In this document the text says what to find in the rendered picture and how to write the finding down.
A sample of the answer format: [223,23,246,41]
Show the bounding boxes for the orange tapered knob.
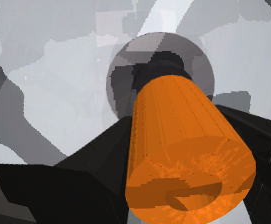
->
[124,75,256,224]

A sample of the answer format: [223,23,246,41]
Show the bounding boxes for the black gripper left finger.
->
[0,116,134,224]

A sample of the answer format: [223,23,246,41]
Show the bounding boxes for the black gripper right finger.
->
[215,104,271,224]

